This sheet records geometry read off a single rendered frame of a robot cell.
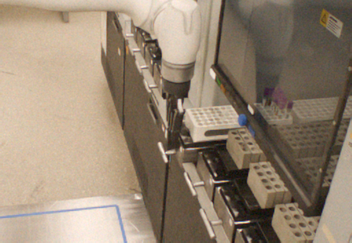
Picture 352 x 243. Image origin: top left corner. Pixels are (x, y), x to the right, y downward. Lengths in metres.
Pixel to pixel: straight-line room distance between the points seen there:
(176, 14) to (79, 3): 0.24
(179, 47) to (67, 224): 0.51
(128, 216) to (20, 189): 1.42
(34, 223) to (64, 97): 2.13
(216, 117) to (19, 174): 1.41
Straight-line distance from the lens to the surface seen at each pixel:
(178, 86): 1.39
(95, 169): 2.69
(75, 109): 3.18
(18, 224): 1.23
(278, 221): 1.23
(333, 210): 1.04
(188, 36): 1.32
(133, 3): 1.43
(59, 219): 1.23
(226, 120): 1.52
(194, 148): 1.49
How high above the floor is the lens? 1.67
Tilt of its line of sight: 33 degrees down
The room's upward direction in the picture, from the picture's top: 1 degrees clockwise
